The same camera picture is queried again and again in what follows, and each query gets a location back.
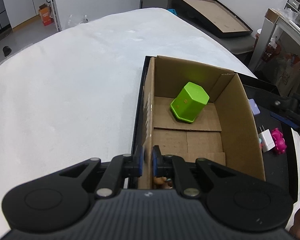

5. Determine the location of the brown haired doll figurine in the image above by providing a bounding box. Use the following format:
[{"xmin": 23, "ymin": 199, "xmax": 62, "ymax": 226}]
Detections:
[{"xmin": 153, "ymin": 177, "xmax": 173, "ymax": 189}]

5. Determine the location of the pink figurine toy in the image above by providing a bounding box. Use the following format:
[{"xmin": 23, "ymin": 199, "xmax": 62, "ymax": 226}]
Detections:
[{"xmin": 270, "ymin": 128, "xmax": 287, "ymax": 155}]

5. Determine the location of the white USB charger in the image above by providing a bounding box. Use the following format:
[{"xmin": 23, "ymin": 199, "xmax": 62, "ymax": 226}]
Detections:
[{"xmin": 258, "ymin": 126, "xmax": 275, "ymax": 152}]

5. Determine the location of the lavender cube toy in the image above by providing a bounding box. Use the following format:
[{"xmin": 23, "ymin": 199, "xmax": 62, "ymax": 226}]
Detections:
[{"xmin": 248, "ymin": 99, "xmax": 260, "ymax": 116}]

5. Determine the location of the brown cardboard box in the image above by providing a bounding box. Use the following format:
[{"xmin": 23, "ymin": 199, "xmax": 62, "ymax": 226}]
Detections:
[{"xmin": 133, "ymin": 56, "xmax": 265, "ymax": 189}]

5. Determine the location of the green hexagonal container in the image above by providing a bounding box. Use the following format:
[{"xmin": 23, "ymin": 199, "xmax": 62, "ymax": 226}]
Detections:
[{"xmin": 170, "ymin": 82, "xmax": 210, "ymax": 123}]

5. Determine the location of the blue red figurine toy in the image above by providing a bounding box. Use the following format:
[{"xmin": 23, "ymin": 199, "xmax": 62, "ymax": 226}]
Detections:
[{"xmin": 258, "ymin": 138, "xmax": 263, "ymax": 149}]

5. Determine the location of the black shallow tray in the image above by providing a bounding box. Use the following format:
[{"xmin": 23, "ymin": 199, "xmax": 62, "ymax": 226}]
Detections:
[{"xmin": 133, "ymin": 56, "xmax": 298, "ymax": 199}]

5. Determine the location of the grey desk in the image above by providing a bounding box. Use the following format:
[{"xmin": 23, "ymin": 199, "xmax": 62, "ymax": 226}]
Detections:
[{"xmin": 250, "ymin": 8, "xmax": 300, "ymax": 73}]

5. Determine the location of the black framed board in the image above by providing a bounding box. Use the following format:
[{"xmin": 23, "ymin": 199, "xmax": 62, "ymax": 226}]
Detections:
[{"xmin": 172, "ymin": 0, "xmax": 253, "ymax": 38}]

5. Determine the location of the black slipper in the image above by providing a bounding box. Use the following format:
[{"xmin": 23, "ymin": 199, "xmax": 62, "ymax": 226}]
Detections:
[{"xmin": 2, "ymin": 46, "xmax": 12, "ymax": 57}]

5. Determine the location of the orange cardboard box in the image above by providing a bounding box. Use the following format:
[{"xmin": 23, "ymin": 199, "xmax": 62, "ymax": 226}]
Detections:
[{"xmin": 38, "ymin": 4, "xmax": 53, "ymax": 26}]

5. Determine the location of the white cabinet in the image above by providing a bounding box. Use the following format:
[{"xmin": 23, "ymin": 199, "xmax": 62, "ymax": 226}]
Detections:
[{"xmin": 3, "ymin": 0, "xmax": 46, "ymax": 28}]

